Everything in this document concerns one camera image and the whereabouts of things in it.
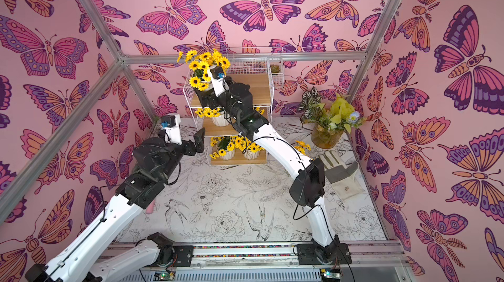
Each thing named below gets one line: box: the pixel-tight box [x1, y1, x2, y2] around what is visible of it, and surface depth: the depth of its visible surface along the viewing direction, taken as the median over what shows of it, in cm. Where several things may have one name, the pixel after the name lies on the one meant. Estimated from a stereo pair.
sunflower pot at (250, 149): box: [233, 135, 266, 161], surface depth 92 cm
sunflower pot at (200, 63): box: [177, 49, 231, 92], surface depth 62 cm
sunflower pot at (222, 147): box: [208, 135, 236, 161], surface depth 94 cm
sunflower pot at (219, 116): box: [194, 106, 230, 127], surface depth 76 cm
